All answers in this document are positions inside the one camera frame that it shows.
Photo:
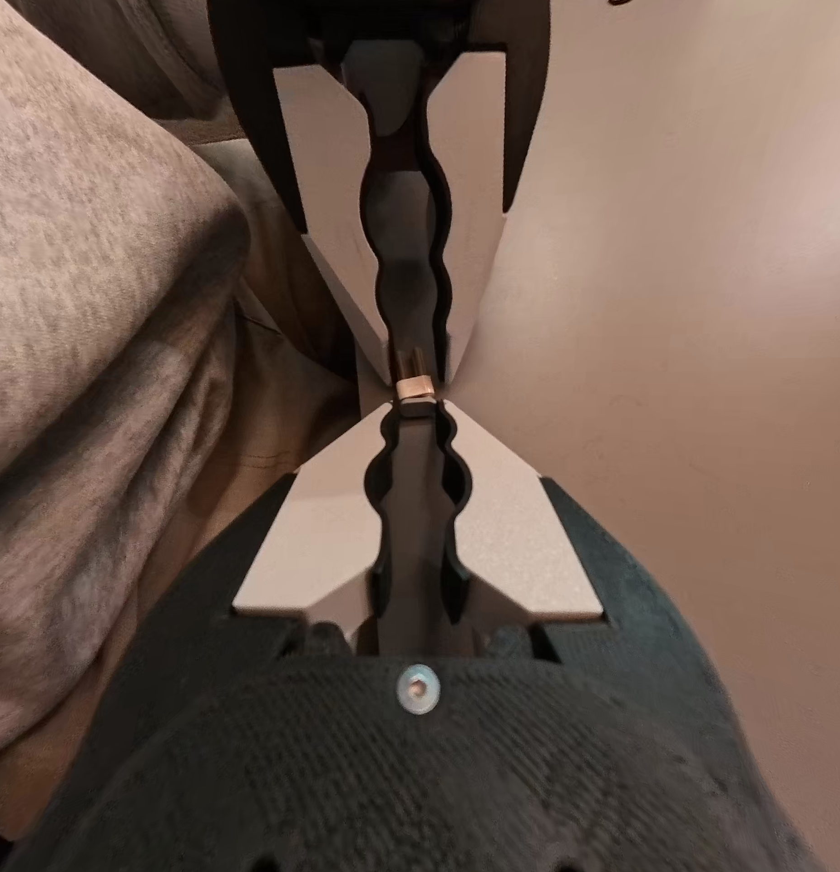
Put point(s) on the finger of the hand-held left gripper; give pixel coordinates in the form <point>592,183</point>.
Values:
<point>324,170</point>
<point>478,170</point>

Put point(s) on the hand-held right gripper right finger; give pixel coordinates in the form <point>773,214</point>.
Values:
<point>522,545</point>

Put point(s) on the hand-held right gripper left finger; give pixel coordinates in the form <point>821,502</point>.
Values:
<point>304,545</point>

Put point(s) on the small white lego piece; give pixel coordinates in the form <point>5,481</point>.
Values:
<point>414,388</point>

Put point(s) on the person's left forearm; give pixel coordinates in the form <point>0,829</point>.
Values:
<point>86,238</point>

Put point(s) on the person's beige pants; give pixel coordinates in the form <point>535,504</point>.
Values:
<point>284,381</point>

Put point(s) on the person's grey sweatshirt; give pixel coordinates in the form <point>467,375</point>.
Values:
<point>86,579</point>

